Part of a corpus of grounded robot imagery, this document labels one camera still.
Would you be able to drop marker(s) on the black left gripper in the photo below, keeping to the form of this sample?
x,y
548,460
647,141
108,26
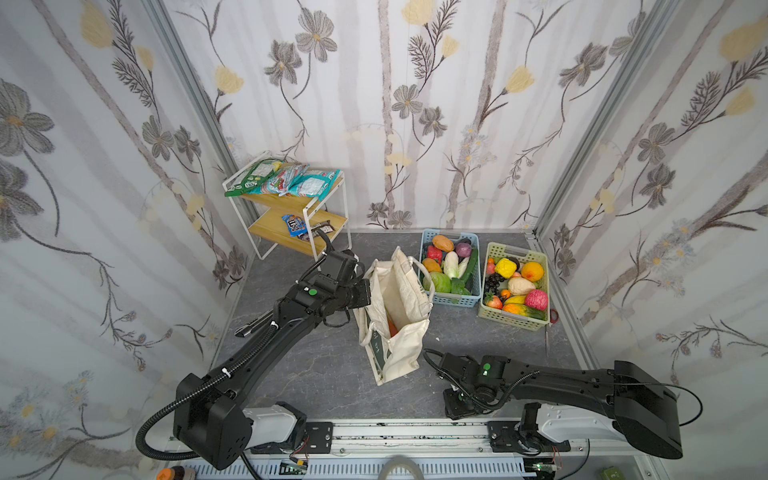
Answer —
x,y
358,293

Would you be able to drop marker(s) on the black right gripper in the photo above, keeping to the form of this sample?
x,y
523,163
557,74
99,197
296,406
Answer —
x,y
455,405

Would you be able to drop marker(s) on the cream canvas grocery bag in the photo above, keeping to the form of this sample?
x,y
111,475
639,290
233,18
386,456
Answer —
x,y
396,292

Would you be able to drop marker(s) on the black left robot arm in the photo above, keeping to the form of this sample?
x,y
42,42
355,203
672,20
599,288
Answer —
x,y
208,413

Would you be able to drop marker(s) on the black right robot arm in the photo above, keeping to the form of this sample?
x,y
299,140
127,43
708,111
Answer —
x,y
621,403

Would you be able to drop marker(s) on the dark brown candy bar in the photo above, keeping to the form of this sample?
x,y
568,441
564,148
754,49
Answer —
x,y
324,230

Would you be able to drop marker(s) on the blue candy bar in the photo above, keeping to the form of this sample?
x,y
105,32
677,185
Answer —
x,y
296,225

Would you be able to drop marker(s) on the red strawberry toy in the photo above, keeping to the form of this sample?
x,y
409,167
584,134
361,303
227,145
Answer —
x,y
494,302

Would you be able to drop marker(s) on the orange bell pepper toy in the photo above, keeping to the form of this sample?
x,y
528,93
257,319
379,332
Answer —
x,y
431,265

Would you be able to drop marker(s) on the red bell pepper toy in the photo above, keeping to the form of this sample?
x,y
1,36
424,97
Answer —
x,y
434,253

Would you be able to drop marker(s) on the green cabbage toy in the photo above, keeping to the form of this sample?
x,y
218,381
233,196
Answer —
x,y
441,282

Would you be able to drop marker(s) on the green plastic fruit basket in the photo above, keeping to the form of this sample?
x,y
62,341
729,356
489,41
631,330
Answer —
x,y
514,312

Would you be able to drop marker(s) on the brown potato toy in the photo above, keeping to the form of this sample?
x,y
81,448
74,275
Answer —
x,y
443,243

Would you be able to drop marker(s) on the black grape bunch toy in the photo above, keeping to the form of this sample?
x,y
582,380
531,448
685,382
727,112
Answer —
x,y
492,283

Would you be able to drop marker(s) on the pink dragon fruit toy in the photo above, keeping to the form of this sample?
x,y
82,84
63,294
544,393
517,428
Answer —
x,y
537,299

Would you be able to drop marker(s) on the red teal snack packet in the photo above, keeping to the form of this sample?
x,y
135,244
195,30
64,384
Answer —
x,y
280,183

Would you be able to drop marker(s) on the beige pear toy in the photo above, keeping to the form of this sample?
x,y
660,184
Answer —
x,y
518,286

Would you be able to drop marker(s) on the blue plastic vegetable basket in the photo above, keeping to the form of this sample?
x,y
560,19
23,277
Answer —
x,y
467,295

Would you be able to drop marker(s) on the yellow citron toy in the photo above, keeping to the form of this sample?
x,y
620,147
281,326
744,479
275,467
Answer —
x,y
506,268

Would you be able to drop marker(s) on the purple onion toy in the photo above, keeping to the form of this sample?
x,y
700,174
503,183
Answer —
x,y
463,249

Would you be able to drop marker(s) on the green cucumber toy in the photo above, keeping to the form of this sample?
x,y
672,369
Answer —
x,y
468,266

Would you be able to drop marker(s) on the green snack packet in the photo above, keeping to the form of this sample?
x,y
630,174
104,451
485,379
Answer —
x,y
251,179

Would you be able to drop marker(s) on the orange fruit toy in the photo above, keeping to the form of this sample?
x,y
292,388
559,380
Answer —
x,y
532,271

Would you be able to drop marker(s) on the white wire two-tier shelf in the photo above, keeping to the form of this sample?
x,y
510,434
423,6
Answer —
x,y
268,230

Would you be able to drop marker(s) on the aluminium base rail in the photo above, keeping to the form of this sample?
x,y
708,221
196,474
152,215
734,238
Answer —
x,y
430,449

